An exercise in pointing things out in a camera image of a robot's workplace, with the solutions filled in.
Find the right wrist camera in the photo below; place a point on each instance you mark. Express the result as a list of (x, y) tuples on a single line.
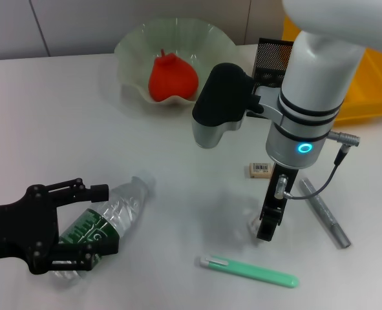
[(223, 93)]

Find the clear green-label water bottle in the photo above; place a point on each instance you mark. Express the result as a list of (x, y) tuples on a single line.
[(126, 206)]

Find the wavy translucent glass fruit plate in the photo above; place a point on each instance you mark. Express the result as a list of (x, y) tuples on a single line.
[(177, 38)]

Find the orange-red knitted fruit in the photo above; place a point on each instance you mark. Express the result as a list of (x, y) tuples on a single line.
[(173, 80)]

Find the grey marker pen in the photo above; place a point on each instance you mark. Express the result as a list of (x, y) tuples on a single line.
[(326, 214)]

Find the yellow plastic bin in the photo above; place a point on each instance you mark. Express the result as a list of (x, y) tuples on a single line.
[(371, 90)]

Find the beige eraser with barcode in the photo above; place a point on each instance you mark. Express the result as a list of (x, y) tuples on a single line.
[(258, 172)]

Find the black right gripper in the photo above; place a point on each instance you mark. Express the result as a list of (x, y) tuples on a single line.
[(281, 193)]

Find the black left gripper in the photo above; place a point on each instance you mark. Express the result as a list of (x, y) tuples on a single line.
[(22, 229)]

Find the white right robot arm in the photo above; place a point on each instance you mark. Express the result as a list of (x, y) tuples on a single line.
[(320, 64)]

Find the black mesh pen holder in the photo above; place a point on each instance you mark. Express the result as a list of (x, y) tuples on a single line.
[(271, 55)]

